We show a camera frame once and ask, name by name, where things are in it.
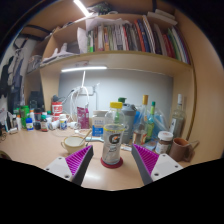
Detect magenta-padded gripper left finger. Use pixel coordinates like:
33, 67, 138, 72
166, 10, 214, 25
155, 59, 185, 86
44, 144, 95, 186

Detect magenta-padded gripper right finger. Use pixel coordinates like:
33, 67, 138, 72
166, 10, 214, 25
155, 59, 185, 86
130, 143, 184, 186

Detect clear yellow-capped drink bottle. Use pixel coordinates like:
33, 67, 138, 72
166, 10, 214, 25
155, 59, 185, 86
100, 101, 127, 167

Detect brown mug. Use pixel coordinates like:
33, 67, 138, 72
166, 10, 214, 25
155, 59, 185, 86
168, 137, 200, 163

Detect brown jar with white lid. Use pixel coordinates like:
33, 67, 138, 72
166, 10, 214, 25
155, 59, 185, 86
154, 130, 175, 155

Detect cream ceramic cup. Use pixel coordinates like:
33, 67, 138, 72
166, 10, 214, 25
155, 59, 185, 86
60, 134, 87, 155

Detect wooden spoon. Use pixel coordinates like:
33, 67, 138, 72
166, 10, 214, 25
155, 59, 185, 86
79, 129, 93, 146

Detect green glass bottle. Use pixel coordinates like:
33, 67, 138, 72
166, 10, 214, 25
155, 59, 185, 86
145, 101, 157, 141

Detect small white pill bottle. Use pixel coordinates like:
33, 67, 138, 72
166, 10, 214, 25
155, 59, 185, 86
58, 113, 68, 130

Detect clear gold-capped glass bottle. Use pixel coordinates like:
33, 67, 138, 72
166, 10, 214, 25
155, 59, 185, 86
133, 94, 150, 145

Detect blue plastic bag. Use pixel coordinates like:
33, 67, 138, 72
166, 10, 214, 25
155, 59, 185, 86
134, 108, 171, 141

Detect dark bottle with red label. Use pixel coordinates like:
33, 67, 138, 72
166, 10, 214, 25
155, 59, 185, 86
40, 114, 49, 133

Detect tall clear white-capped bottle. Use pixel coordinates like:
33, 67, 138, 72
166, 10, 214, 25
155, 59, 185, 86
169, 93, 186, 138

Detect flat round red coaster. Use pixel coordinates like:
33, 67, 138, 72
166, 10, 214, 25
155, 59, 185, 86
100, 156, 124, 169

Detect white bottle with blue label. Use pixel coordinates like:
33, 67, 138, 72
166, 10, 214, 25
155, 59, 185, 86
25, 117, 35, 132

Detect magenta pouch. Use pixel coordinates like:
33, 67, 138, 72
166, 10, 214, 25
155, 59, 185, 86
76, 106, 90, 130

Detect blue and white carton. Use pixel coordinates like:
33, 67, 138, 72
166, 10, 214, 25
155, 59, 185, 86
91, 110, 108, 138

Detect grey shaker bottle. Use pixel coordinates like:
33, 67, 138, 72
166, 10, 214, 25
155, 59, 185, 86
120, 102, 138, 145

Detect red and white canister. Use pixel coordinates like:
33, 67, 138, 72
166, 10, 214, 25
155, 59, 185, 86
51, 101, 64, 117

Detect green plastic bottle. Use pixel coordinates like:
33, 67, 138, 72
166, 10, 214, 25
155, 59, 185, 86
19, 105, 30, 129

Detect hanging dark clothes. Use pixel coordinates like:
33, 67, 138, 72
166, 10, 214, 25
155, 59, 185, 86
0, 54, 26, 111

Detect white light strip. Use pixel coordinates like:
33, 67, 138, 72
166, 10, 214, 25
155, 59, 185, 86
60, 65, 108, 73

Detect ceiling light tube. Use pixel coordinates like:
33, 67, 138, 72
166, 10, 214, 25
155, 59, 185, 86
73, 0, 91, 18

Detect white cable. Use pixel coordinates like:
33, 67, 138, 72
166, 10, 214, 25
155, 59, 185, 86
68, 85, 91, 129

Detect white wall socket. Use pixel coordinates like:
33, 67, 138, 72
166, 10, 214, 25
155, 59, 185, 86
74, 87, 99, 96

